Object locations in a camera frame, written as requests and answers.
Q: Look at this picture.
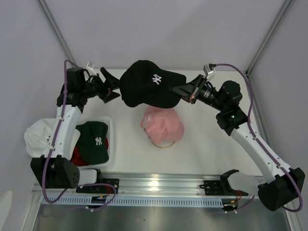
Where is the right aluminium frame post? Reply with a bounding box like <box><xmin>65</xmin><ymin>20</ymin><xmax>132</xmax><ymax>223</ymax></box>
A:
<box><xmin>245</xmin><ymin>0</ymin><xmax>295</xmax><ymax>77</ymax></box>

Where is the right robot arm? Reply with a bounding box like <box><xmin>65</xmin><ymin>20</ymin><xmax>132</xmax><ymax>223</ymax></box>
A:
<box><xmin>169</xmin><ymin>75</ymin><xmax>305</xmax><ymax>212</ymax></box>

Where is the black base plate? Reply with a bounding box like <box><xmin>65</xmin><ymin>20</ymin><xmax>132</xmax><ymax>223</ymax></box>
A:
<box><xmin>199</xmin><ymin>180</ymin><xmax>237</xmax><ymax>196</ymax></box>
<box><xmin>76</xmin><ymin>178</ymin><xmax>119</xmax><ymax>194</ymax></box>

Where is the pink baseball cap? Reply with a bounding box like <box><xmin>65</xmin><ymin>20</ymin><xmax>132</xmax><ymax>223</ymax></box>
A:
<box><xmin>141</xmin><ymin>106</ymin><xmax>184</xmax><ymax>145</ymax></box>

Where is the dark green baseball cap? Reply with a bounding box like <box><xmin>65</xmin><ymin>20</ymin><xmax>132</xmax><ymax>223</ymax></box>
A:
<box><xmin>76</xmin><ymin>121</ymin><xmax>109</xmax><ymax>165</ymax></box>

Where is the white slotted cable duct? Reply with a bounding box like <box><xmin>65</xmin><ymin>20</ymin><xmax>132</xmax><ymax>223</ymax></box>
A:
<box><xmin>56</xmin><ymin>196</ymin><xmax>223</xmax><ymax>208</ymax></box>

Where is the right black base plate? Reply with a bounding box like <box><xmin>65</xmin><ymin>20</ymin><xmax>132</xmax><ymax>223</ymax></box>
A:
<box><xmin>199</xmin><ymin>180</ymin><xmax>237</xmax><ymax>196</ymax></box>

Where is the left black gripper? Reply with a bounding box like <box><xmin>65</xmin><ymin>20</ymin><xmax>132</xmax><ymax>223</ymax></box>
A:
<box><xmin>81</xmin><ymin>68</ymin><xmax>127</xmax><ymax>103</ymax></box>

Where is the red baseball cap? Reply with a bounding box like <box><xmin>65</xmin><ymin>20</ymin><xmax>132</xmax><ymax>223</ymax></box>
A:
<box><xmin>70</xmin><ymin>137</ymin><xmax>109</xmax><ymax>166</ymax></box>

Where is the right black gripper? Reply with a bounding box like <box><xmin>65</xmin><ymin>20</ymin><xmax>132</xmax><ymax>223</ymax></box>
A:
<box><xmin>169</xmin><ymin>75</ymin><xmax>226</xmax><ymax>112</ymax></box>

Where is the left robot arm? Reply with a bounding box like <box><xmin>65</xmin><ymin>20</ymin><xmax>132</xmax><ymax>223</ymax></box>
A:
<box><xmin>30</xmin><ymin>67</ymin><xmax>120</xmax><ymax>193</ymax></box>

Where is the white baseball cap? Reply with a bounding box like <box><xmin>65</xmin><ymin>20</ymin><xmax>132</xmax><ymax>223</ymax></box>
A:
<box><xmin>24</xmin><ymin>118</ymin><xmax>80</xmax><ymax>160</ymax></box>

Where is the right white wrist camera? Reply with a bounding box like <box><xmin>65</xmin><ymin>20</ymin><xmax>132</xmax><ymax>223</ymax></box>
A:
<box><xmin>203</xmin><ymin>64</ymin><xmax>217</xmax><ymax>81</ymax></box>

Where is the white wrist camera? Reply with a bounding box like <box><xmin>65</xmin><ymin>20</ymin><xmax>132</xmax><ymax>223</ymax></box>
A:
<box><xmin>85</xmin><ymin>62</ymin><xmax>99</xmax><ymax>76</ymax></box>
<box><xmin>203</xmin><ymin>64</ymin><xmax>217</xmax><ymax>81</ymax></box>

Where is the aluminium frame post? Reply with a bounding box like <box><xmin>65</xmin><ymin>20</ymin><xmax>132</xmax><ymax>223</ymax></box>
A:
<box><xmin>36</xmin><ymin>0</ymin><xmax>77</xmax><ymax>64</ymax></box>
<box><xmin>245</xmin><ymin>0</ymin><xmax>295</xmax><ymax>77</ymax></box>

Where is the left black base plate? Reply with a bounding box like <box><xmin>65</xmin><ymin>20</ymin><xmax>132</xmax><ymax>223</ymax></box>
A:
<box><xmin>76</xmin><ymin>178</ymin><xmax>119</xmax><ymax>194</ymax></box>

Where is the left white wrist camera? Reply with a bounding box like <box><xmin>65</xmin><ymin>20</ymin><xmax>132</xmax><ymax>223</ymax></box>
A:
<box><xmin>85</xmin><ymin>62</ymin><xmax>99</xmax><ymax>76</ymax></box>

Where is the aluminium mounting rail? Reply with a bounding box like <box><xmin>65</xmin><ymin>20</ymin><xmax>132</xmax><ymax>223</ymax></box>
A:
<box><xmin>31</xmin><ymin>172</ymin><xmax>265</xmax><ymax>199</ymax></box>

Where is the black baseball cap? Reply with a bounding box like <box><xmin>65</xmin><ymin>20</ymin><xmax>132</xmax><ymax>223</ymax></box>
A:
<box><xmin>119</xmin><ymin>60</ymin><xmax>186</xmax><ymax>108</ymax></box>

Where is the left aluminium frame post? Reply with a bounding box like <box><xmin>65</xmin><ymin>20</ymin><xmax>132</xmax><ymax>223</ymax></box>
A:
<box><xmin>36</xmin><ymin>0</ymin><xmax>77</xmax><ymax>64</ymax></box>

